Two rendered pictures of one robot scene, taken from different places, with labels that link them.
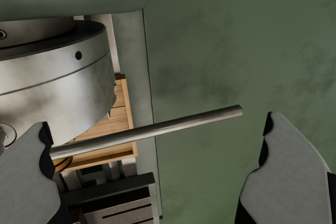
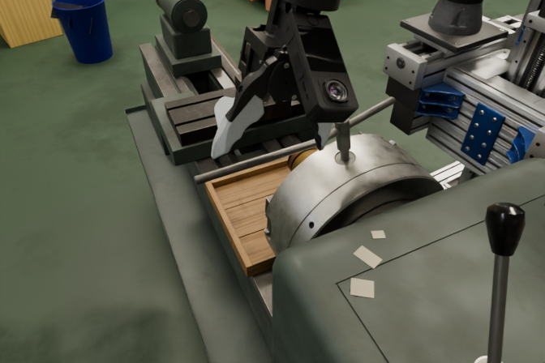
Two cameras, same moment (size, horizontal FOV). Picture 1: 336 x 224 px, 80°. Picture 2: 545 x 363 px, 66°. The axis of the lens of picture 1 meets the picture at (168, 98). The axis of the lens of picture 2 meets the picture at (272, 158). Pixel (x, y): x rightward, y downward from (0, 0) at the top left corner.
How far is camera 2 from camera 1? 41 cm
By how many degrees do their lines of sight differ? 35
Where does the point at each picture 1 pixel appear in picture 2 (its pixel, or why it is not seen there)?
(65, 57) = (320, 218)
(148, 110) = (183, 262)
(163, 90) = (142, 324)
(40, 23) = not seen: hidden behind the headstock
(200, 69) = not seen: outside the picture
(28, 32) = not seen: hidden behind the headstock
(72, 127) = (301, 172)
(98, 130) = (261, 205)
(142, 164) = (174, 182)
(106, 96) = (277, 208)
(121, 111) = (240, 230)
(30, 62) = (340, 203)
